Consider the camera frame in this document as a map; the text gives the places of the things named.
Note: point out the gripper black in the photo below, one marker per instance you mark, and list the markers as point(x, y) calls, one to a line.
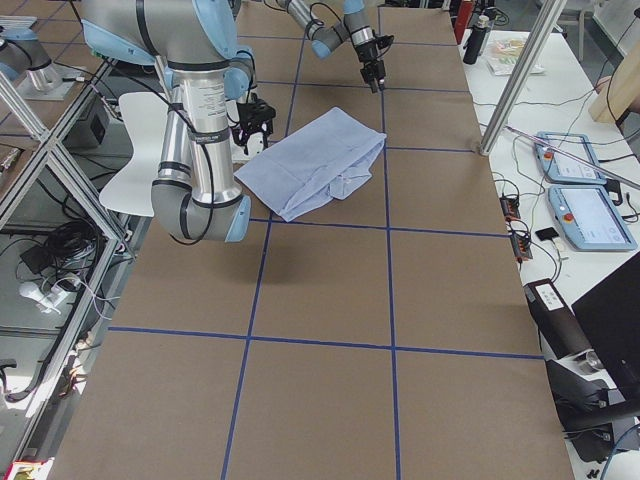
point(368, 52)
point(254, 121)

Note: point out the light blue striped shirt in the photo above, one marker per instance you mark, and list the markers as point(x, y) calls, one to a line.
point(327, 159)

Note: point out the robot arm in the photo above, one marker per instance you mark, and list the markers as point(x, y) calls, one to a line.
point(194, 195)
point(352, 26)

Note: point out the black bottle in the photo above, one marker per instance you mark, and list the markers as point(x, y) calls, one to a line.
point(475, 40)

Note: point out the white plastic chair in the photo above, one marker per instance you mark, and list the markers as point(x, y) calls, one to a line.
point(129, 191)

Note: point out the long metal rod tool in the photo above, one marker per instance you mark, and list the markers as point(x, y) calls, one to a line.
point(560, 147)

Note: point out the upper teach pendant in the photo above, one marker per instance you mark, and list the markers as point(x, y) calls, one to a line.
point(567, 155)

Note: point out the teach pendant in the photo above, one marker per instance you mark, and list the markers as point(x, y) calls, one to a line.
point(589, 219)
point(567, 155)

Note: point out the lower teach pendant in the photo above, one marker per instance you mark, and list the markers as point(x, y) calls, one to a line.
point(589, 219)

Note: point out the aluminium frame post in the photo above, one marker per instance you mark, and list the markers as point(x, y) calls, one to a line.
point(536, 40)

